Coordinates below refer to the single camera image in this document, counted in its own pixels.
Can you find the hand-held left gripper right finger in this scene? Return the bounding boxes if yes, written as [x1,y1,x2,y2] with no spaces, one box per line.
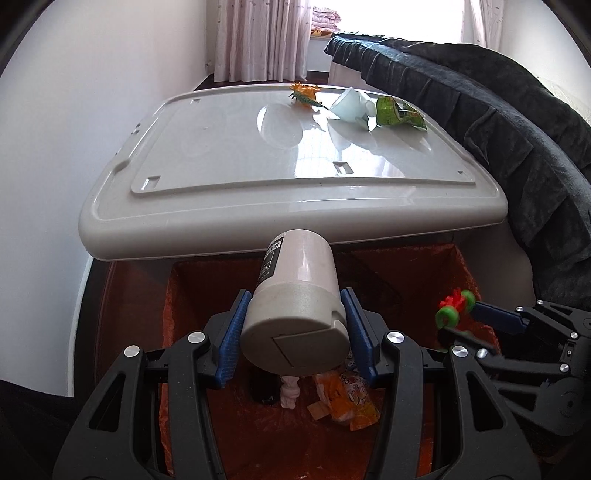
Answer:
[339,287,541,480]

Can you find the folded pink quilts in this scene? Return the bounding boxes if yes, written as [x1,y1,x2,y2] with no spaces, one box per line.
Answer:
[310,6,345,33]

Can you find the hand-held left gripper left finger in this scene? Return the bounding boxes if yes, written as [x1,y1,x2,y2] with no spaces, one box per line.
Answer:
[58,288,252,480]

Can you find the white cup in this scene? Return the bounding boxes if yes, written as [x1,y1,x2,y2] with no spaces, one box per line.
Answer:
[329,88,377,130]

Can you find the black sock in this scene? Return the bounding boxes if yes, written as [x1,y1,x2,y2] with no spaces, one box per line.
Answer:
[249,364,282,402]

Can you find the beige cylindrical container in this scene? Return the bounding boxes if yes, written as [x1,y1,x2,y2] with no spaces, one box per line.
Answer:
[240,228,349,372]

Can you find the pink patterned curtain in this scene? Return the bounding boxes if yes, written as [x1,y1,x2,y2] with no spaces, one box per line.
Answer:
[215,0,315,84]
[462,0,504,49]

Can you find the red toy car green wheels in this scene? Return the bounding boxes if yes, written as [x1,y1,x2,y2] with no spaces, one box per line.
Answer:
[435,288,478,330]

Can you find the bin with orange bag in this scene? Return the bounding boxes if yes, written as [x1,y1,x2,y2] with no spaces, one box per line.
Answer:
[157,244,502,480]

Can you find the orange clear snack packet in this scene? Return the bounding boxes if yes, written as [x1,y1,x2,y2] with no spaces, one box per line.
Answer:
[314,364,382,430]

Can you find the white bed frame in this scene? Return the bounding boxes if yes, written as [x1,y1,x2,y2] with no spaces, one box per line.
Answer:
[329,60,370,88]

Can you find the white tissue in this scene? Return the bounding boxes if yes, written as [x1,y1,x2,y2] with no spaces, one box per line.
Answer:
[279,374,301,409]

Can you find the grey plastic lid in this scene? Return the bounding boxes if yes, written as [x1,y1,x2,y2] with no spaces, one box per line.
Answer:
[78,83,509,264]

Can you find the dark blue bed blanket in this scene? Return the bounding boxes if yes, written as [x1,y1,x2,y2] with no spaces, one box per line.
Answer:
[323,33,591,301]

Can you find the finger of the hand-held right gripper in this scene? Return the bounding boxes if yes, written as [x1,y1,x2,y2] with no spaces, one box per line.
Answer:
[472,300,591,342]
[450,344,573,388]

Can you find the orange toy dinosaur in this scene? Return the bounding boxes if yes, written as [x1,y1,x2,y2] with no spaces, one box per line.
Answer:
[288,82,329,112]

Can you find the green snack packet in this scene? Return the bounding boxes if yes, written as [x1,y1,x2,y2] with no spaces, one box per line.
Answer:
[374,96,428,131]

